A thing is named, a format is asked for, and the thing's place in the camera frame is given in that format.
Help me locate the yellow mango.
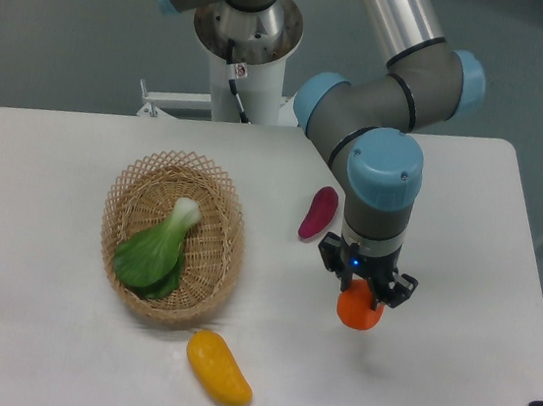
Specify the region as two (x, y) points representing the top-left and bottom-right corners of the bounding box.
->
(186, 329), (253, 406)

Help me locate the purple sweet potato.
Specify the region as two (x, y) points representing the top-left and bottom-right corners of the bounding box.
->
(297, 186), (339, 240)

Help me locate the green bok choy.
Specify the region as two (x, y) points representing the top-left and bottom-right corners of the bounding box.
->
(113, 197), (202, 300)

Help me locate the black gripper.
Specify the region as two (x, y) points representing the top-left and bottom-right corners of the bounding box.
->
(319, 230), (418, 311)

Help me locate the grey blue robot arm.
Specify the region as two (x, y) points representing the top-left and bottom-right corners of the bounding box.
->
(156, 0), (486, 308)

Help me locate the black cable on pedestal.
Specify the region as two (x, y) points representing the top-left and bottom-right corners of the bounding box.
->
(216, 37), (262, 125)

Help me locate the woven wicker basket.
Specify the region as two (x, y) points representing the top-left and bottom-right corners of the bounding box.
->
(101, 150), (245, 326)

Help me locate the orange fruit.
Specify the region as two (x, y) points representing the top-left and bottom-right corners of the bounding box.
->
(336, 278), (385, 331)

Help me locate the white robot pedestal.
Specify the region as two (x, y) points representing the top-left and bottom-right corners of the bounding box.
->
(138, 0), (304, 126)

